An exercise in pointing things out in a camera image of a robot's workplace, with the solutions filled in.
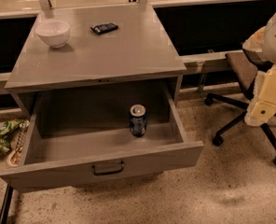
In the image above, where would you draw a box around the grey open top drawer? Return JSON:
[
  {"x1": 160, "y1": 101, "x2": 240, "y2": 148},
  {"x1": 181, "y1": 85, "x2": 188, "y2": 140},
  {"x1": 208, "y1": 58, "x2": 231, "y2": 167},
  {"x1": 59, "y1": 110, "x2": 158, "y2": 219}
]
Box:
[{"x1": 0, "y1": 81, "x2": 203, "y2": 193}]

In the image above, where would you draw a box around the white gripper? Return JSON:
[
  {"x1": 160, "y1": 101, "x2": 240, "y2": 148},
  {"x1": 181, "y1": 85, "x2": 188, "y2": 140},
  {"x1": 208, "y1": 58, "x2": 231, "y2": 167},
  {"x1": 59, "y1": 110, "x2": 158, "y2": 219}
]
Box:
[{"x1": 242, "y1": 26, "x2": 276, "y2": 126}]

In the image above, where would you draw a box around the black office chair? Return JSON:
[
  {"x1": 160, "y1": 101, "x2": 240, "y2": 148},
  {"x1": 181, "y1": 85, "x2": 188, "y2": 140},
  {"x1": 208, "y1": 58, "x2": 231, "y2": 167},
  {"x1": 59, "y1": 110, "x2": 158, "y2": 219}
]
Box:
[{"x1": 204, "y1": 49, "x2": 276, "y2": 165}]

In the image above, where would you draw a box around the tan patterned snack bag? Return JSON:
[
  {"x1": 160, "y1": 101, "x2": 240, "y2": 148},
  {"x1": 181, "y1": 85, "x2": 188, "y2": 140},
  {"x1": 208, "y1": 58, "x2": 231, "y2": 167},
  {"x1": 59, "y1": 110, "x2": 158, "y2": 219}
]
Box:
[{"x1": 7, "y1": 119, "x2": 30, "y2": 167}]

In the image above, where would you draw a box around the black metal leg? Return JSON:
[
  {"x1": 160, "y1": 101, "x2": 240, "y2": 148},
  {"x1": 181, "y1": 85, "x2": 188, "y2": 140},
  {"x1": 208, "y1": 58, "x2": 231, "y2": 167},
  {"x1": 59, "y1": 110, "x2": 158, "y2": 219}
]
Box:
[{"x1": 0, "y1": 185, "x2": 13, "y2": 224}]

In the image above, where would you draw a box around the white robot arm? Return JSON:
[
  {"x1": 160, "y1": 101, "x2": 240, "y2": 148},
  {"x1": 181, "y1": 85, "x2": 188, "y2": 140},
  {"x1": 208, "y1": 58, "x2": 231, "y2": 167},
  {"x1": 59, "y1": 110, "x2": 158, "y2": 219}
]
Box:
[{"x1": 242, "y1": 12, "x2": 276, "y2": 126}]

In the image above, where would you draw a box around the blue pepsi can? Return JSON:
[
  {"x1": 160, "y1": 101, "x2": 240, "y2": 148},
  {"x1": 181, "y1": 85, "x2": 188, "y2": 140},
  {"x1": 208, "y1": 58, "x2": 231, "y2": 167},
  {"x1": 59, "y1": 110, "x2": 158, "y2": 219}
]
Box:
[{"x1": 129, "y1": 105, "x2": 146, "y2": 137}]

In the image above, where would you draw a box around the black snack bar wrapper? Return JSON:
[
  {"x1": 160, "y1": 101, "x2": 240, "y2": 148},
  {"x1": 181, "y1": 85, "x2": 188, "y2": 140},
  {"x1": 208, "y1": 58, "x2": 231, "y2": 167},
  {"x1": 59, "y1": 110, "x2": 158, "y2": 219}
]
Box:
[{"x1": 91, "y1": 22, "x2": 118, "y2": 35}]

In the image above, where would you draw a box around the white ceramic bowl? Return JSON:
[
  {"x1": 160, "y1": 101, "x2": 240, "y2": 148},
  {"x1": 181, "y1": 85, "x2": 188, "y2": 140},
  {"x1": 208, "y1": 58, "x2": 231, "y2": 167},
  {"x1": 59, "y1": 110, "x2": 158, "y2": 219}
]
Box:
[{"x1": 35, "y1": 21, "x2": 70, "y2": 48}]

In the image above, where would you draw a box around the green chip bag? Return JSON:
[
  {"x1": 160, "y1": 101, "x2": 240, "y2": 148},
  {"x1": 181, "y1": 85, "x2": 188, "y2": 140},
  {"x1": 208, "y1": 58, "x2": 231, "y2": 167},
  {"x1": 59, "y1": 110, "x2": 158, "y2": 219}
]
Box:
[{"x1": 0, "y1": 119, "x2": 22, "y2": 158}]

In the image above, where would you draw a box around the black drawer handle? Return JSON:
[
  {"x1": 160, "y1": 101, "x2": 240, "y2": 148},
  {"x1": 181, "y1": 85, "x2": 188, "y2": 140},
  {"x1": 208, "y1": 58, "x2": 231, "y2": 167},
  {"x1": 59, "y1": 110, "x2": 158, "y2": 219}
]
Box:
[{"x1": 91, "y1": 161, "x2": 125, "y2": 176}]

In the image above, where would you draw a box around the grey cabinet counter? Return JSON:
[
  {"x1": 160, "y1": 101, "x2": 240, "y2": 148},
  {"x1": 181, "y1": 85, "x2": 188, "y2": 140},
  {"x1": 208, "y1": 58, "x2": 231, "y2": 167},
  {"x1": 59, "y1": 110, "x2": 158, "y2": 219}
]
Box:
[{"x1": 5, "y1": 4, "x2": 186, "y2": 94}]

